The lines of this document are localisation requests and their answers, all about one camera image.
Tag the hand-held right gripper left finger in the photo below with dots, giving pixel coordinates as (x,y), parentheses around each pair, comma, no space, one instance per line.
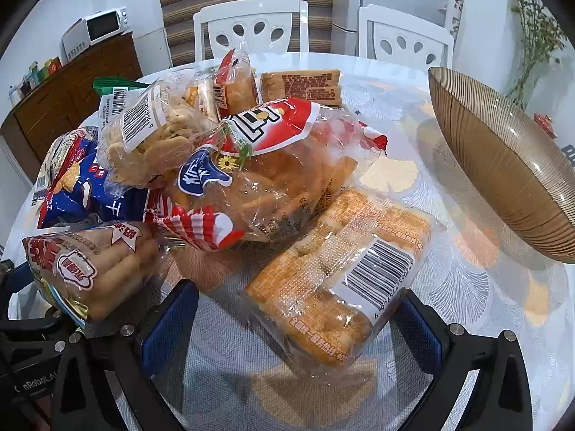
(168,323)

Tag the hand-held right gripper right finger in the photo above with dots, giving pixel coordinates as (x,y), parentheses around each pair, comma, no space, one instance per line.
(417,332)

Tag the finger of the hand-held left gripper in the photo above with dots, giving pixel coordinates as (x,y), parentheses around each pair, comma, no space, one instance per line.
(31,327)
(15,278)

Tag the breadstick bag red label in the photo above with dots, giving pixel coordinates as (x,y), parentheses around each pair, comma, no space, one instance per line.
(103,269)

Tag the blue chips bag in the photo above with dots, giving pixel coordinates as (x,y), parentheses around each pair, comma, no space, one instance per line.
(99,197)

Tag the orange biscuit packet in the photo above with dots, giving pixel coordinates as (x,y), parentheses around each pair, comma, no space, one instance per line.
(314,278)

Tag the brown ribbed glass bowl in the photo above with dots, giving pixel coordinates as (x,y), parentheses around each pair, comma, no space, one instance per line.
(494,166)

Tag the clear cracker bag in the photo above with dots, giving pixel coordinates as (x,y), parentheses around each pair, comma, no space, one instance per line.
(157,139)

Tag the large clear bag red label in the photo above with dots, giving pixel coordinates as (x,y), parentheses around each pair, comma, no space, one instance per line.
(278,175)

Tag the green snack packet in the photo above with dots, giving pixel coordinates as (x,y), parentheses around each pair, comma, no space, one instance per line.
(112,83)

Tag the scallop print tablecloth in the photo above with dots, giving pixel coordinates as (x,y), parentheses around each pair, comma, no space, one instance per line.
(449,278)

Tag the white jar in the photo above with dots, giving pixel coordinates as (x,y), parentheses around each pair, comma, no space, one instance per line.
(15,94)

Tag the brown wooden cabinet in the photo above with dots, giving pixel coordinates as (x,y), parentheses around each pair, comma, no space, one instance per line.
(67,98)

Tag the green orange box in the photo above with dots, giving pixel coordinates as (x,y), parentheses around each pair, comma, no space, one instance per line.
(51,66)

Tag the red ornament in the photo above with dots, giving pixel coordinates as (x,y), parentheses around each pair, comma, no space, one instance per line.
(546,125)

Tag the small bread packet red edge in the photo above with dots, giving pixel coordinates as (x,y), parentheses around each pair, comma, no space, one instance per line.
(236,85)

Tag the white microwave oven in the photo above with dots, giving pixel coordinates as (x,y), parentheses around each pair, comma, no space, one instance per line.
(99,27)

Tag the white narrow cabinet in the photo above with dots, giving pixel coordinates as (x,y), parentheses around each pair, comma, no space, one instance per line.
(152,49)

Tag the brown biscuit packet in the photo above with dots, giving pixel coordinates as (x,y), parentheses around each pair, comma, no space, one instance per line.
(305,87)

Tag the white dining chair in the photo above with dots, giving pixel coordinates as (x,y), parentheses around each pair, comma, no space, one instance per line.
(251,13)
(404,22)

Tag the white printed hanging cloth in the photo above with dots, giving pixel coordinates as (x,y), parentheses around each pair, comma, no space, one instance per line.
(453,13)

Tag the dried flower bouquet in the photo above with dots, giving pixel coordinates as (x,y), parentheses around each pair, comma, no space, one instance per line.
(537,31)

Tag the white refrigerator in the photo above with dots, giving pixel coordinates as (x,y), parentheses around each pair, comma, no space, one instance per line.
(382,0)

